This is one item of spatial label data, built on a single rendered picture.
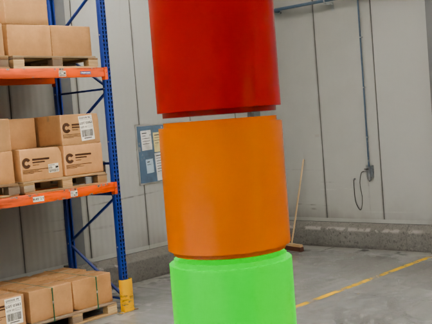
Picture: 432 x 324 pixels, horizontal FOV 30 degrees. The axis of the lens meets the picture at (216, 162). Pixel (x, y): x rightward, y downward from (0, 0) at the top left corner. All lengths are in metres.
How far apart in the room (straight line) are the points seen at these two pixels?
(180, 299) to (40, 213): 10.65
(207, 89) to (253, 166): 0.03
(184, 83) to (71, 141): 9.35
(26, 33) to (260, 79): 9.13
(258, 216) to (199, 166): 0.03
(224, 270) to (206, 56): 0.08
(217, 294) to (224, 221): 0.03
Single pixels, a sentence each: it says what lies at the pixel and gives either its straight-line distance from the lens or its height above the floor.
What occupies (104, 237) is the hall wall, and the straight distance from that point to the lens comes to 11.65.
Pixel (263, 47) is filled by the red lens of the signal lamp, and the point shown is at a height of 2.29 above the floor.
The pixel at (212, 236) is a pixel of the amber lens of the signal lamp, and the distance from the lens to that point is 0.30.
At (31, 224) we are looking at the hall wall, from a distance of 10.90.
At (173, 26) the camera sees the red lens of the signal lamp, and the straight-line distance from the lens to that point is 0.31.
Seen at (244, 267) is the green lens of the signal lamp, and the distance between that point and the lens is 0.31.
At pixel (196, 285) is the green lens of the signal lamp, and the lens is 0.31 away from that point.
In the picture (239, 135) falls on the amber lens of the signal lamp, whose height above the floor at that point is 2.26.
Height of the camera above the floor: 2.27
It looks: 3 degrees down
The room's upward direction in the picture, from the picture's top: 4 degrees counter-clockwise
